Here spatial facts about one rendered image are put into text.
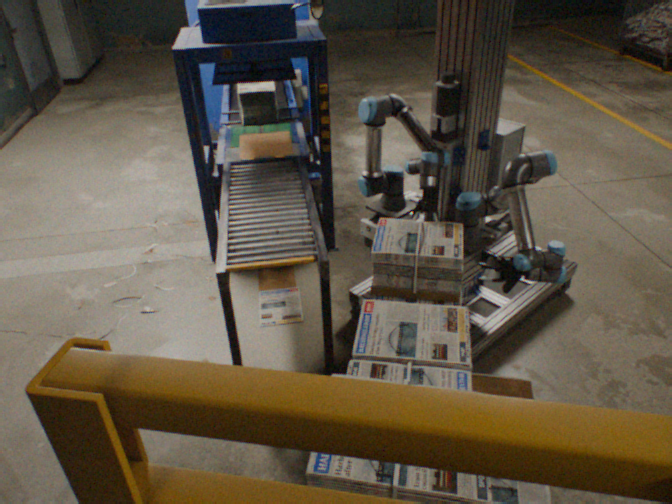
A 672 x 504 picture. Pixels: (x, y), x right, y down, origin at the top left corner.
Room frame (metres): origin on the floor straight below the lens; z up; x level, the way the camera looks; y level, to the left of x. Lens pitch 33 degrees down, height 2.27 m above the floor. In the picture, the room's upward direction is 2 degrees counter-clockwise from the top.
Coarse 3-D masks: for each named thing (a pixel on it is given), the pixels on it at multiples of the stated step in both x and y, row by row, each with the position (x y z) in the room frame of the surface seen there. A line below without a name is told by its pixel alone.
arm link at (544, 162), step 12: (528, 156) 2.10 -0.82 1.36; (540, 156) 2.11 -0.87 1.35; (552, 156) 2.11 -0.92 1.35; (540, 168) 2.08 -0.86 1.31; (552, 168) 2.09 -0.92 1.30; (528, 180) 2.13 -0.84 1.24; (492, 192) 2.36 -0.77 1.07; (504, 192) 2.27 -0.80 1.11; (492, 204) 2.32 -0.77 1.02; (504, 204) 2.32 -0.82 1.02
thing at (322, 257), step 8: (304, 168) 3.33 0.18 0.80; (304, 176) 3.21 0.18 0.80; (304, 184) 3.09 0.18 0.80; (304, 192) 2.98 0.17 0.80; (312, 200) 2.87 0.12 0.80; (312, 208) 2.77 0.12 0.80; (312, 216) 2.67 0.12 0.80; (312, 224) 2.58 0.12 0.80; (312, 232) 2.50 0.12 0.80; (320, 232) 2.49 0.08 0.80; (320, 240) 2.41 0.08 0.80; (320, 248) 2.34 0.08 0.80; (320, 256) 2.26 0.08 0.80; (320, 264) 2.22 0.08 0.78; (328, 264) 2.22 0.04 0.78; (320, 272) 2.22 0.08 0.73; (328, 272) 2.22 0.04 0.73; (320, 280) 2.22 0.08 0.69
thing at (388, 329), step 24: (384, 312) 1.48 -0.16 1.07; (408, 312) 1.47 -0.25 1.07; (432, 312) 1.47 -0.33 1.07; (456, 312) 1.46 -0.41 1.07; (360, 336) 1.36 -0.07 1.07; (384, 336) 1.36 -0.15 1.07; (408, 336) 1.35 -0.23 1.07; (432, 336) 1.35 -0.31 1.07; (456, 336) 1.34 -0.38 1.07; (432, 360) 1.24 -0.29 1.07; (456, 360) 1.23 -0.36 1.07
